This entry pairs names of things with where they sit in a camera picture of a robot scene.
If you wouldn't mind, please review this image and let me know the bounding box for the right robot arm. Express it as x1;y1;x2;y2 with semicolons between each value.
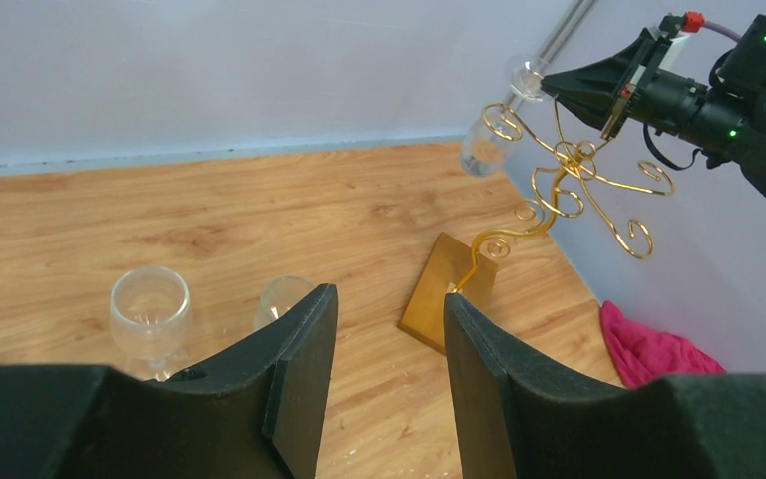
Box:
541;12;766;199

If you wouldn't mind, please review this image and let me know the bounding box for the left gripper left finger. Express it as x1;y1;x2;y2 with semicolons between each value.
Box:
0;284;339;478

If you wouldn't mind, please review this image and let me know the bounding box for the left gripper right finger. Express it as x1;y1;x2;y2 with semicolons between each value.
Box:
444;294;766;478

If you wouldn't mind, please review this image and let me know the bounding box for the gold wire glass rack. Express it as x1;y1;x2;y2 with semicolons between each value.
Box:
397;101;675;353

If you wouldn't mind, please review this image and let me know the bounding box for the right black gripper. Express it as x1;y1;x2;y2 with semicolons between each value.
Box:
541;16;705;140

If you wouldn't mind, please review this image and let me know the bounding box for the clear wine glass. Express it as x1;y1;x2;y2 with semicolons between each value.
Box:
460;55;550;178
109;266;192;382
253;275;314;331

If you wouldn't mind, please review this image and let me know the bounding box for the clear wine glass back top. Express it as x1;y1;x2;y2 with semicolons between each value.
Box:
460;55;550;178

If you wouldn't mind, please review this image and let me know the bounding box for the pink cloth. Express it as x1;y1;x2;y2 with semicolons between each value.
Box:
599;301;726;389

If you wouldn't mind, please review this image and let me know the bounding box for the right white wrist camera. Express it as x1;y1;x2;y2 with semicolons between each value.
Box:
646;13;690;71

